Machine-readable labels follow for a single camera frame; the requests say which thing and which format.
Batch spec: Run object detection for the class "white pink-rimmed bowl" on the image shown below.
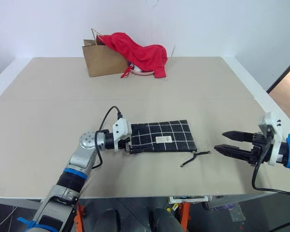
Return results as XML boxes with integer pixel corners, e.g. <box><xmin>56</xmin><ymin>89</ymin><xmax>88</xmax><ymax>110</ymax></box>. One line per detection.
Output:
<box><xmin>128</xmin><ymin>61</ymin><xmax>158</xmax><ymax>76</ymax></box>

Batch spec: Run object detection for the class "brown paper bag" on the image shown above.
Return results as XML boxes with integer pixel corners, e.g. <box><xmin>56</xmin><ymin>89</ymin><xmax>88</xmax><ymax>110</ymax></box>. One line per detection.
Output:
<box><xmin>81</xmin><ymin>28</ymin><xmax>130</xmax><ymax>78</ymax></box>

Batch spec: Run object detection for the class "orange stand leg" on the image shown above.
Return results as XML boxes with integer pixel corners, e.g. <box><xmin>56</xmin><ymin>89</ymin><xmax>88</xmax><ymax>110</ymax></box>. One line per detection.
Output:
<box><xmin>178</xmin><ymin>202</ymin><xmax>191</xmax><ymax>232</ymax></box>
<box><xmin>74</xmin><ymin>204</ymin><xmax>87</xmax><ymax>232</ymax></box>

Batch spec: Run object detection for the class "red cloth garment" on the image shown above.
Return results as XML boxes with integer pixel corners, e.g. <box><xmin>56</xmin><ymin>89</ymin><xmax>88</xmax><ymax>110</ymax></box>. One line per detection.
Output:
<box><xmin>96</xmin><ymin>31</ymin><xmax>169</xmax><ymax>79</ymax></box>

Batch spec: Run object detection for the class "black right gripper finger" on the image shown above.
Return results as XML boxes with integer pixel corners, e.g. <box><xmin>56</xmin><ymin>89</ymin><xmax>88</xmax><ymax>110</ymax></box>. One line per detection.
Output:
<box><xmin>214</xmin><ymin>144</ymin><xmax>253</xmax><ymax>164</ymax></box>
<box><xmin>221</xmin><ymin>130</ymin><xmax>253</xmax><ymax>143</ymax></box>

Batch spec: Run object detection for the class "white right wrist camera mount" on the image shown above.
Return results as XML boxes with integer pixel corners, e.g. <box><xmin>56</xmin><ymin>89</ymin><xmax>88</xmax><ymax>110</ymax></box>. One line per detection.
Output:
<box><xmin>257</xmin><ymin>112</ymin><xmax>290</xmax><ymax>166</ymax></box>

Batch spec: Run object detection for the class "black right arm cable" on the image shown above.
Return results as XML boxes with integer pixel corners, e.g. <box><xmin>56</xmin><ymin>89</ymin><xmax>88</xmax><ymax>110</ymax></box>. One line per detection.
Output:
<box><xmin>252</xmin><ymin>135</ymin><xmax>290</xmax><ymax>195</ymax></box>

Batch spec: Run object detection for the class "white tray under table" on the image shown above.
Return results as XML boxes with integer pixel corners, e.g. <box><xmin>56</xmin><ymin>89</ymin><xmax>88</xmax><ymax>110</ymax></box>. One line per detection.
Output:
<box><xmin>169</xmin><ymin>195</ymin><xmax>208</xmax><ymax>203</ymax></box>

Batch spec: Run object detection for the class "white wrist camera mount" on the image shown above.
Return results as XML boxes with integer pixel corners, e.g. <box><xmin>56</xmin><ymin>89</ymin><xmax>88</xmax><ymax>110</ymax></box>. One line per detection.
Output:
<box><xmin>112</xmin><ymin>117</ymin><xmax>133</xmax><ymax>152</ymax></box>
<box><xmin>257</xmin><ymin>112</ymin><xmax>290</xmax><ymax>166</ymax></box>

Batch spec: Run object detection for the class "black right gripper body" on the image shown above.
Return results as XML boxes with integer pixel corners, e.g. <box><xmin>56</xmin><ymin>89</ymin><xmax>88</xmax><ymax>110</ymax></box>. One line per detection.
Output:
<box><xmin>247</xmin><ymin>131</ymin><xmax>273</xmax><ymax>167</ymax></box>

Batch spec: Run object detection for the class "black grid-pattern pouch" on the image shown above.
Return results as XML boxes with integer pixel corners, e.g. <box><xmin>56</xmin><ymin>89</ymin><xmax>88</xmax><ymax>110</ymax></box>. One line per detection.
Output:
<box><xmin>130</xmin><ymin>119</ymin><xmax>198</xmax><ymax>154</ymax></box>

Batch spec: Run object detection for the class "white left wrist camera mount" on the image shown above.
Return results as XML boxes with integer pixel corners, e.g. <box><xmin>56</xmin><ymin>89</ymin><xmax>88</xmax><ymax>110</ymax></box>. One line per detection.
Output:
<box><xmin>112</xmin><ymin>117</ymin><xmax>133</xmax><ymax>152</ymax></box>

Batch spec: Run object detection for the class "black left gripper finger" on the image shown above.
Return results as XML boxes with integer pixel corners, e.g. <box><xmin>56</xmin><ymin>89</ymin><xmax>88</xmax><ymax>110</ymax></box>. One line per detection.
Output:
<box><xmin>128</xmin><ymin>144</ymin><xmax>147</xmax><ymax>154</ymax></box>

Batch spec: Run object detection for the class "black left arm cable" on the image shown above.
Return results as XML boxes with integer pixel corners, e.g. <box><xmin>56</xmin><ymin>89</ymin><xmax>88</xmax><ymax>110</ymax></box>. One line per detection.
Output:
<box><xmin>93</xmin><ymin>105</ymin><xmax>124</xmax><ymax>170</ymax></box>

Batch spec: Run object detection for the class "dark rounded shape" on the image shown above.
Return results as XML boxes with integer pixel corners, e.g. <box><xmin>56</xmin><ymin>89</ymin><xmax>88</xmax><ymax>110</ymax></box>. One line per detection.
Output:
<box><xmin>148</xmin><ymin>207</ymin><xmax>182</xmax><ymax>232</ymax></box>

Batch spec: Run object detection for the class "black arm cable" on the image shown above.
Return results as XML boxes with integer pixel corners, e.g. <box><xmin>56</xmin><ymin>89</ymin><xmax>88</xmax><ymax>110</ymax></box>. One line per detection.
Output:
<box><xmin>252</xmin><ymin>135</ymin><xmax>290</xmax><ymax>195</ymax></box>
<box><xmin>93</xmin><ymin>105</ymin><xmax>124</xmax><ymax>170</ymax></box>

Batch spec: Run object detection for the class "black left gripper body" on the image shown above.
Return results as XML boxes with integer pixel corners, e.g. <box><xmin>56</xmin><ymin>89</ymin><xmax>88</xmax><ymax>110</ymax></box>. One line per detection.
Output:
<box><xmin>117</xmin><ymin>135</ymin><xmax>132</xmax><ymax>154</ymax></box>

